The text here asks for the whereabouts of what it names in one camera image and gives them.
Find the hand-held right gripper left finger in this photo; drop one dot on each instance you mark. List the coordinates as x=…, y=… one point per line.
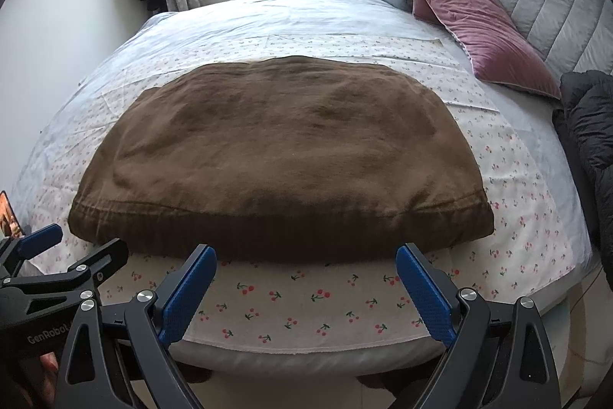
x=187, y=289

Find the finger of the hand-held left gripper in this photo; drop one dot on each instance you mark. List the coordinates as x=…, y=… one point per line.
x=40, y=241
x=105, y=258

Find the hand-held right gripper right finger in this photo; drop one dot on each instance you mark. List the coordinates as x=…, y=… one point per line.
x=426, y=294

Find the brown jacket with fur collar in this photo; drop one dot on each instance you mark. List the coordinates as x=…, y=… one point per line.
x=287, y=150

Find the person's left hand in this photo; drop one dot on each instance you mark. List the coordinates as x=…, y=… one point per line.
x=48, y=368

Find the dark puffer jacket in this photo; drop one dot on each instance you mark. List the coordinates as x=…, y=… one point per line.
x=589, y=126

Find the bed with pale blue sheet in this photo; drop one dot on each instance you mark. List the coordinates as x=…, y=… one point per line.
x=287, y=13

